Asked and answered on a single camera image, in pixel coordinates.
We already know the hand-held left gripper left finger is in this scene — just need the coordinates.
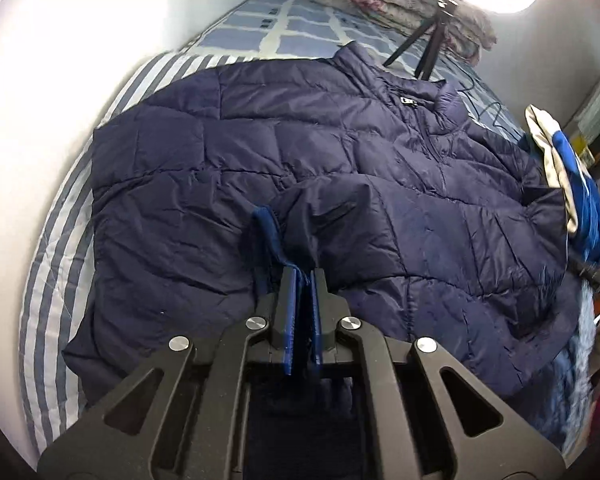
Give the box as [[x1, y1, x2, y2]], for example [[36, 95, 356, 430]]
[[36, 266, 308, 480]]

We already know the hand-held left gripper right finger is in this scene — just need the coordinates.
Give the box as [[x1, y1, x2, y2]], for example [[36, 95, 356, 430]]
[[305, 267, 566, 480]]

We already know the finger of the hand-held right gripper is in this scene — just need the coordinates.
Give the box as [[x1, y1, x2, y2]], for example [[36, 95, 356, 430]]
[[569, 256, 600, 302]]

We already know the navy puffer jacket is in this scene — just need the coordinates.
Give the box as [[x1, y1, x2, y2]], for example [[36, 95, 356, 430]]
[[62, 40, 588, 401]]

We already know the blue and white garment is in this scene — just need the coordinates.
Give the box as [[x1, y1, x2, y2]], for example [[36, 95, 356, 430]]
[[524, 104, 600, 266]]

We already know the grey white striped blanket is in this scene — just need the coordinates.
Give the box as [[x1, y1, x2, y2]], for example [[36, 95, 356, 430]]
[[19, 50, 241, 461]]

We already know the black mini tripod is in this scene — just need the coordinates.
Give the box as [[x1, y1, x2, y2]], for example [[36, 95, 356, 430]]
[[382, 0, 458, 81]]

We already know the blue checked bed sheet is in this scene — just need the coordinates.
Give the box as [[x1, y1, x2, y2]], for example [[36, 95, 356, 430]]
[[180, 0, 531, 146]]

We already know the black cable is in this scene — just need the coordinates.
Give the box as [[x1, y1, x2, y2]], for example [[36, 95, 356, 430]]
[[455, 67, 503, 128]]

